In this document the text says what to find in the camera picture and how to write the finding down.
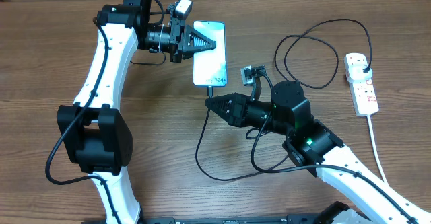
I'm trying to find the white power strip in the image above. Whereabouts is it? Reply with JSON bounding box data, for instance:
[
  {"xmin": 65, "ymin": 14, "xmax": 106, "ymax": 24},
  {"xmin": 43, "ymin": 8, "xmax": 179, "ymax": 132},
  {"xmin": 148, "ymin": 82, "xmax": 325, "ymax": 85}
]
[{"xmin": 343, "ymin": 52, "xmax": 379, "ymax": 117}]

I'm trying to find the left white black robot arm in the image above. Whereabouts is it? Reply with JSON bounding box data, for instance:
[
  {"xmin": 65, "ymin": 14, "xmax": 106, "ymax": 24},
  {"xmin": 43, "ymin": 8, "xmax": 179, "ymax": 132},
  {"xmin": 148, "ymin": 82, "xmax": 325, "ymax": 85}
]
[{"xmin": 57, "ymin": 0, "xmax": 216, "ymax": 223}]

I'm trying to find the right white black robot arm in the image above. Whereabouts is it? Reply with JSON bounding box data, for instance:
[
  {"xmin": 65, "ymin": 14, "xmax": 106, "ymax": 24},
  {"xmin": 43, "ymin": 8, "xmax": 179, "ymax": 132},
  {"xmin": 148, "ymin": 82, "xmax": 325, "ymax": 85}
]
[{"xmin": 205, "ymin": 81, "xmax": 430, "ymax": 223}]

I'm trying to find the white charger plug adapter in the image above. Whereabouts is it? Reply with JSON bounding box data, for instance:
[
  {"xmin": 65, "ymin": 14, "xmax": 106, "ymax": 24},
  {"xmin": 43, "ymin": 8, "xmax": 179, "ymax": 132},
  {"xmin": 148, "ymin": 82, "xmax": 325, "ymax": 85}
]
[{"xmin": 346, "ymin": 65, "xmax": 373, "ymax": 83}]

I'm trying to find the blue Samsung Galaxy smartphone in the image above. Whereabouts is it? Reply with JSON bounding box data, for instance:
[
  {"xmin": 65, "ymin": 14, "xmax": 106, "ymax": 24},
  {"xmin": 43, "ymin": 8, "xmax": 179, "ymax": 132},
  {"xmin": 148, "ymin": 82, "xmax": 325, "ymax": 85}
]
[{"xmin": 193, "ymin": 20, "xmax": 227, "ymax": 87}]

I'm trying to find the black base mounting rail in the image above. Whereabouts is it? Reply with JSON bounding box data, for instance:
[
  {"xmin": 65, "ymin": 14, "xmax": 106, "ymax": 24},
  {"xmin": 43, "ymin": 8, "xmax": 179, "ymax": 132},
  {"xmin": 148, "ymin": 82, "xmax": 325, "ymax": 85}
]
[{"xmin": 81, "ymin": 202, "xmax": 381, "ymax": 224}]

